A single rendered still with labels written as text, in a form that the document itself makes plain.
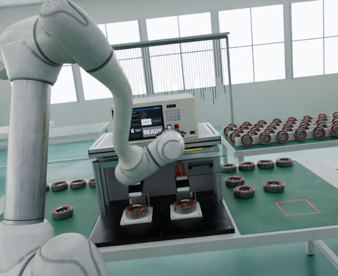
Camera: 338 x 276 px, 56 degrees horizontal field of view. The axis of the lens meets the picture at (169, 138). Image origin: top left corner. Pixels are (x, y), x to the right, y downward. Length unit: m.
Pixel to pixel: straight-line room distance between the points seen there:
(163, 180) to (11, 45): 1.16
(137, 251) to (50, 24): 0.96
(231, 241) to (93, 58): 0.95
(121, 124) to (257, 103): 7.31
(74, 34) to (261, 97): 7.58
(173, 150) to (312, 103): 7.71
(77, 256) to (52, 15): 0.54
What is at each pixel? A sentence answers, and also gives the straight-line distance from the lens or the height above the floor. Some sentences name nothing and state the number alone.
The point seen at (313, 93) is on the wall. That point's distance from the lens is 8.72.
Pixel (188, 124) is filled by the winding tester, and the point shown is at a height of 1.19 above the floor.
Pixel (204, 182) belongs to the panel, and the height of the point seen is 0.82.
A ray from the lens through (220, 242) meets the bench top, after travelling 1.43.
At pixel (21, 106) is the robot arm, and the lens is 0.92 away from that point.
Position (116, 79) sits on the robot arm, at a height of 1.45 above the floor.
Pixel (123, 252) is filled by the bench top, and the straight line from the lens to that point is 1.45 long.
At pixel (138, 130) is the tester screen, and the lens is 1.65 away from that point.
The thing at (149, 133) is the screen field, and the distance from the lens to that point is 1.65.
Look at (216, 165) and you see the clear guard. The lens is 1.43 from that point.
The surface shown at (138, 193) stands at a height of 0.88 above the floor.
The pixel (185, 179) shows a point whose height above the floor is 0.92.
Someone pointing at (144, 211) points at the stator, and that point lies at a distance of 1.60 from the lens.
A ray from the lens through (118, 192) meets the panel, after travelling 1.88.
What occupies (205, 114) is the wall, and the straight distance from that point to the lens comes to 8.02.
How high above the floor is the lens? 1.46
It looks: 12 degrees down
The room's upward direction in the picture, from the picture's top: 6 degrees counter-clockwise
